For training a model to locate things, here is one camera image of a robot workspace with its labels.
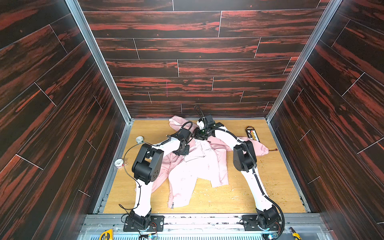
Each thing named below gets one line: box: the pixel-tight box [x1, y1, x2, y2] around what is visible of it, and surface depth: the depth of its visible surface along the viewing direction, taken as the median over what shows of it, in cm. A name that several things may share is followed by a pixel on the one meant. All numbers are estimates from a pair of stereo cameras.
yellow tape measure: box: [99, 229, 114, 240], surface depth 70 cm
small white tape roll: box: [135, 136, 144, 144], surface depth 107 cm
